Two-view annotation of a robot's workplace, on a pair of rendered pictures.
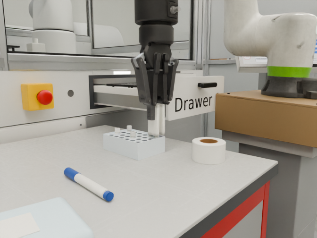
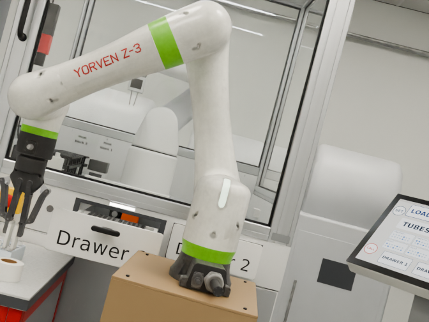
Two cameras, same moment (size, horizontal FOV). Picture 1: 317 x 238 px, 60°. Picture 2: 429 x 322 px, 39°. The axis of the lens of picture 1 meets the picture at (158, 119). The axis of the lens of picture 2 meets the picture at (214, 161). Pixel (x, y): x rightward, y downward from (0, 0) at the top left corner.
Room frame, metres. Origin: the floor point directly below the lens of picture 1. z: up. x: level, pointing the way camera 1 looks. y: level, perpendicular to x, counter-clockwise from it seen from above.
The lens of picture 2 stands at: (-0.15, -1.40, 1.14)
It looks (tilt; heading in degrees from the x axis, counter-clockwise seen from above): 0 degrees down; 45
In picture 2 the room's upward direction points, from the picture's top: 15 degrees clockwise
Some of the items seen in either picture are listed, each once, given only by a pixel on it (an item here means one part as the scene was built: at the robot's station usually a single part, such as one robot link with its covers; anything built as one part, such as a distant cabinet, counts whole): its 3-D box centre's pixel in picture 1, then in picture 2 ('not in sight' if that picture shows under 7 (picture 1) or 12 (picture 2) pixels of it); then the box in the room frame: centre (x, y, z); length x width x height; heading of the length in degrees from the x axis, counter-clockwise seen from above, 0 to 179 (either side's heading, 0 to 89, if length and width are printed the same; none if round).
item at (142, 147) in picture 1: (133, 142); (1, 252); (0.62, 0.06, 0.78); 0.12 x 0.08 x 0.04; 47
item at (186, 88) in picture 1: (197, 95); (104, 241); (0.81, -0.11, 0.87); 0.29 x 0.02 x 0.11; 139
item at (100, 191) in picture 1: (86, 182); not in sight; (0.42, 0.12, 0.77); 0.14 x 0.02 x 0.02; 43
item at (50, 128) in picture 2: not in sight; (45, 107); (0.61, 0.00, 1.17); 0.13 x 0.11 x 0.14; 45
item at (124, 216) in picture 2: not in sight; (123, 218); (1.26, 0.42, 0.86); 0.11 x 0.04 x 0.06; 139
